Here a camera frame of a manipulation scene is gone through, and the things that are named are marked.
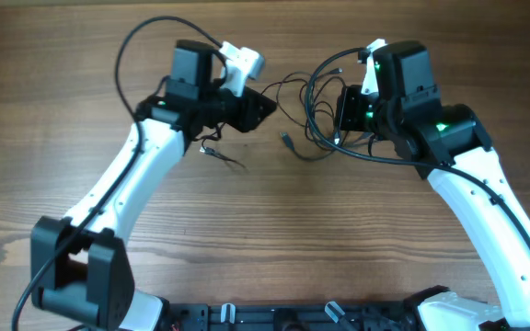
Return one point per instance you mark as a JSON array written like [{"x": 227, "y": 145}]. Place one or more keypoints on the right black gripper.
[{"x": 350, "y": 108}]

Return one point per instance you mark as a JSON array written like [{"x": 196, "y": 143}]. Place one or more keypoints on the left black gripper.
[{"x": 245, "y": 110}]

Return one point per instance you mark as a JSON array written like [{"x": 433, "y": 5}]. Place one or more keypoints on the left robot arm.
[{"x": 79, "y": 263}]

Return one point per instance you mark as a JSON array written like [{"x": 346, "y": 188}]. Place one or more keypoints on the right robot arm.
[{"x": 399, "y": 101}]

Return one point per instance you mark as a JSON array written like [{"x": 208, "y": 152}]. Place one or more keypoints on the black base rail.
[{"x": 323, "y": 317}]

